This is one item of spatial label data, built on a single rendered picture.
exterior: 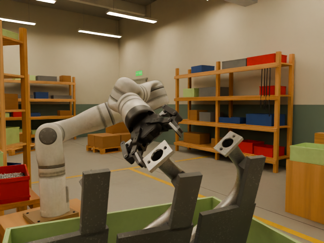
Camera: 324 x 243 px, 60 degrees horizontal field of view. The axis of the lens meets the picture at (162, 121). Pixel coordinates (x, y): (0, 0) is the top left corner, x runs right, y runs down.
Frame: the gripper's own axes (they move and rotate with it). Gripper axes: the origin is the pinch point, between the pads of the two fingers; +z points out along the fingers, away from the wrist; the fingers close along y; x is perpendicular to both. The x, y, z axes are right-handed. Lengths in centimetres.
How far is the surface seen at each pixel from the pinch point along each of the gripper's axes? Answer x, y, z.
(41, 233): 6.8, -38.9, -15.5
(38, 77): 152, -209, -924
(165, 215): 10.2, -8.5, 4.5
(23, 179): 21, -65, -81
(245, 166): 15.0, 10.6, 4.6
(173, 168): 1.0, -0.4, 5.9
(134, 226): 26.5, -23.0, -15.0
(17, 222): 15, -59, -42
